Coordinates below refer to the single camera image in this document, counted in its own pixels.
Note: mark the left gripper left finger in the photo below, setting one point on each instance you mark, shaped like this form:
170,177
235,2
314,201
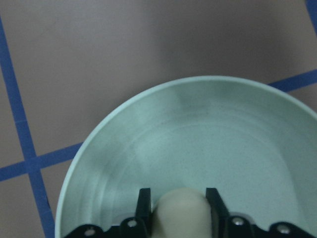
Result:
144,208

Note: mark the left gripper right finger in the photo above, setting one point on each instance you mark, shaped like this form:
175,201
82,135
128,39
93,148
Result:
219,212

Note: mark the white steamed bun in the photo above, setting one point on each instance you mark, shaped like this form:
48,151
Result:
182,213

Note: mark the light green plate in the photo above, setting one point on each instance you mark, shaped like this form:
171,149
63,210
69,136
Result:
255,144

